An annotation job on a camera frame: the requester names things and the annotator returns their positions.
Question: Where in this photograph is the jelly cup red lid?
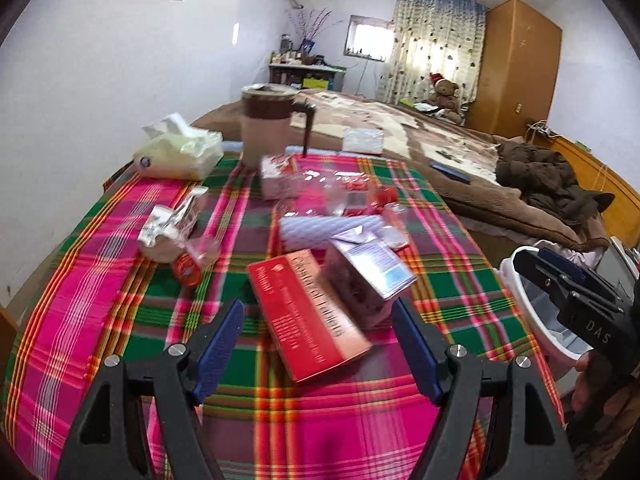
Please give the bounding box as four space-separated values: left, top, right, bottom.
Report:
171 236 220 287

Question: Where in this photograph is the pink purple small box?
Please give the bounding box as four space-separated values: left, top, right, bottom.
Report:
323 226 416 330

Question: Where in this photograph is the red tablets box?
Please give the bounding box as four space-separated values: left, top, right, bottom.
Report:
247 249 372 382

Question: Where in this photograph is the silver foil wrapper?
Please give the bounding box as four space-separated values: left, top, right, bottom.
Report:
137 186 208 264

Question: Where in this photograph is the white foam net sleeve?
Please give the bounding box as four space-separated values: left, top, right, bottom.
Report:
278 214 386 252

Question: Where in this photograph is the white trash bin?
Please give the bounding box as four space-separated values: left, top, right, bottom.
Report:
498 246 591 396

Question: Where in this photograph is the right hand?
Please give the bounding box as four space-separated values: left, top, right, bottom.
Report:
570 350 611 413

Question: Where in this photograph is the wooden headboard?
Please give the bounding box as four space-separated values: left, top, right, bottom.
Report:
526 131 640 248

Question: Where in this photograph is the brown jacket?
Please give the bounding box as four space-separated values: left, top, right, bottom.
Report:
495 141 615 229

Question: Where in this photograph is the dark blue case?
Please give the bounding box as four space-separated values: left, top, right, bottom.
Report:
430 162 471 185

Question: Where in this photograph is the plaid tablecloth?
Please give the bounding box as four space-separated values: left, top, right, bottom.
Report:
1 154 563 479

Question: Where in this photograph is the teddy bear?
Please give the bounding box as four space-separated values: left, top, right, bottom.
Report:
426 73 463 126

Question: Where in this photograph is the wooden wardrobe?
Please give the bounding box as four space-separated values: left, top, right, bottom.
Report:
465 0 562 138

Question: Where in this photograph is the clear plastic bottle red cap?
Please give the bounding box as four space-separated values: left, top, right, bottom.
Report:
274 170 399 219

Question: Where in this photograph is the brown bed blanket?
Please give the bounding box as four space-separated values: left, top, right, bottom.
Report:
192 88 612 254

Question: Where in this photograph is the patterned curtain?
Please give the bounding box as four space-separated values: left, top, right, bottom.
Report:
376 0 488 104

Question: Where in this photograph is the tissue pack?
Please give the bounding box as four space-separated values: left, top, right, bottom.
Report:
132 113 224 181

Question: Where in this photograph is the small red white carton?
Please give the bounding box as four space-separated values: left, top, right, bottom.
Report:
259 155 304 200

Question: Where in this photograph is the window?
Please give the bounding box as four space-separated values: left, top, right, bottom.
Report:
344 15 395 63

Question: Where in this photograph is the cluttered desk shelf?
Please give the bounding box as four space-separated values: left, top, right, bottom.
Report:
268 34 346 92

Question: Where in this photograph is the pink brown lidded mug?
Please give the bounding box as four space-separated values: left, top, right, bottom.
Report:
241 84 316 170

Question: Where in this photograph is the dried branch bouquet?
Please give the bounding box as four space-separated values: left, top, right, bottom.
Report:
288 8 342 55

